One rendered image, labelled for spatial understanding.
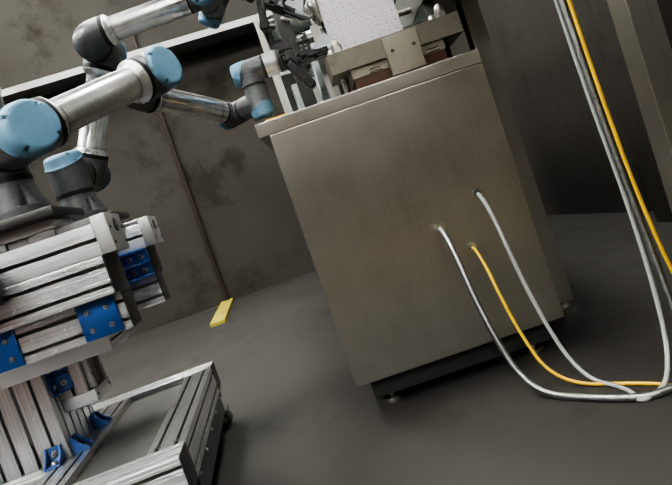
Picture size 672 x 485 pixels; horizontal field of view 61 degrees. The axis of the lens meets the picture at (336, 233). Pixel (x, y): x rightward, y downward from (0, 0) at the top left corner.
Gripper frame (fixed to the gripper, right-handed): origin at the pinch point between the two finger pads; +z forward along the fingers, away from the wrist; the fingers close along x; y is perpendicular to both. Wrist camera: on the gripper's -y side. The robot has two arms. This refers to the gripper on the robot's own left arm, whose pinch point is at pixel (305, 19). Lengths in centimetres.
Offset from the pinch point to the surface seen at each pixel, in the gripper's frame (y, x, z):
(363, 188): -47, -32, 36
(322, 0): 5.5, -6.7, 3.9
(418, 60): -7.4, -28.5, 38.1
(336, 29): -1.4, -6.7, 11.3
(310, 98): -19.7, 26.6, 8.2
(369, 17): 5.9, -6.7, 19.9
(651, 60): -7, -84, 76
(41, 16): 15, 367, -290
